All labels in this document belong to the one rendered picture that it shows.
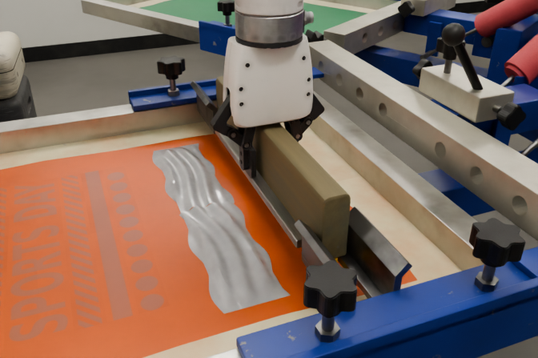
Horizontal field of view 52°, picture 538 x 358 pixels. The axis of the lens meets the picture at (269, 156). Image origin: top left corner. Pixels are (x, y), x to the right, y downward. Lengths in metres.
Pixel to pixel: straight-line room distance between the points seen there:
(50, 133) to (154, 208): 0.25
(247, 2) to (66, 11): 3.92
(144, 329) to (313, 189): 0.21
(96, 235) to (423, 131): 0.43
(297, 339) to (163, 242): 0.24
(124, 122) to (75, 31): 3.63
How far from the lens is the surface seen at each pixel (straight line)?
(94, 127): 0.89
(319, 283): 0.42
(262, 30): 0.59
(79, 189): 0.77
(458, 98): 0.77
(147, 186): 0.75
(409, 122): 0.77
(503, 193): 0.66
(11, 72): 1.57
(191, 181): 0.74
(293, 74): 0.63
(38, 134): 0.89
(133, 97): 0.92
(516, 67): 0.94
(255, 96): 0.62
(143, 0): 1.79
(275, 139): 0.62
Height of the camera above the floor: 1.34
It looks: 28 degrees down
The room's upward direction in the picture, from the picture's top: straight up
